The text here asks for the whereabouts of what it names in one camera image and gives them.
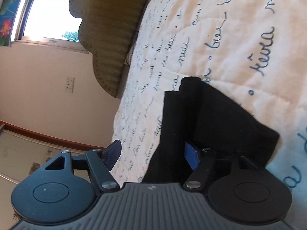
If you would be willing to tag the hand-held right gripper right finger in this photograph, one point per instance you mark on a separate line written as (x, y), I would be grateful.
(191, 155)

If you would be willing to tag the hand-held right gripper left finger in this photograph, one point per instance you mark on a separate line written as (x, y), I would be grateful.
(112, 153)

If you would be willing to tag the black pants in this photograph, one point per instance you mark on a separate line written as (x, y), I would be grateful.
(203, 115)

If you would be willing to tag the floral glass wardrobe door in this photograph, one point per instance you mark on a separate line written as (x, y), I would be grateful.
(21, 153)

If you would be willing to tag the white script-printed quilt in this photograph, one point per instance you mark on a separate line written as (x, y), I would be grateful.
(239, 40)

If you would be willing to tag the olive padded headboard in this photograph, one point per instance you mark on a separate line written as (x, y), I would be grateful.
(108, 28)

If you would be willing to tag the window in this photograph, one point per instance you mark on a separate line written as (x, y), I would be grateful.
(48, 16)

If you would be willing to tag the blue floral curtain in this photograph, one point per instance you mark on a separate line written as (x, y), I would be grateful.
(9, 9)

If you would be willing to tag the brown wooden wardrobe frame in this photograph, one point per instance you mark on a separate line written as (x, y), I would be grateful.
(48, 137)

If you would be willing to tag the white wall socket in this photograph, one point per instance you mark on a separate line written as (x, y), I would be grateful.
(70, 80)
(69, 88)

